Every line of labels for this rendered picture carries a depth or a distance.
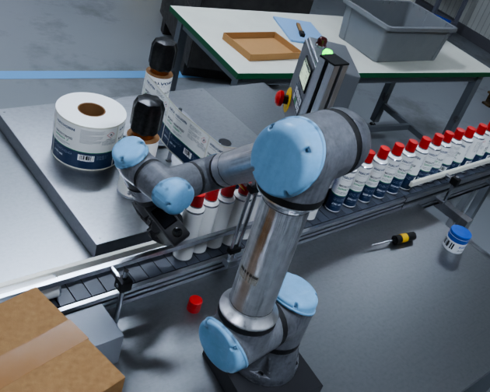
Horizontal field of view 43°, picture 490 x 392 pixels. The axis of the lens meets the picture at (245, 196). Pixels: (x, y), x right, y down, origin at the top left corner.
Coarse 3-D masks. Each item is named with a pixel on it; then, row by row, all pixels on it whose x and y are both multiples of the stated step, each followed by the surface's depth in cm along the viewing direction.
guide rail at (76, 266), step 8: (152, 240) 157; (128, 248) 152; (136, 248) 153; (144, 248) 155; (152, 248) 157; (96, 256) 147; (104, 256) 148; (112, 256) 149; (120, 256) 151; (72, 264) 143; (80, 264) 144; (88, 264) 145; (96, 264) 147; (40, 272) 138; (48, 272) 139; (56, 272) 140; (64, 272) 142; (16, 280) 135; (24, 280) 135; (0, 288) 132
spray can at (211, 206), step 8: (208, 192) 152; (216, 192) 152; (208, 200) 153; (216, 200) 155; (208, 208) 153; (216, 208) 155; (208, 216) 155; (208, 224) 157; (200, 232) 158; (208, 232) 159; (200, 248) 161
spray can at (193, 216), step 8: (200, 200) 148; (192, 208) 150; (200, 208) 150; (184, 216) 151; (192, 216) 150; (200, 216) 151; (184, 224) 152; (192, 224) 151; (200, 224) 153; (192, 232) 153; (184, 240) 154; (184, 248) 156; (192, 248) 157; (176, 256) 158; (184, 256) 157
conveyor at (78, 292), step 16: (400, 192) 216; (320, 208) 195; (352, 208) 200; (160, 256) 158; (192, 256) 161; (208, 256) 163; (128, 272) 151; (144, 272) 152; (160, 272) 153; (64, 288) 141; (80, 288) 142; (96, 288) 144; (112, 288) 145; (64, 304) 137
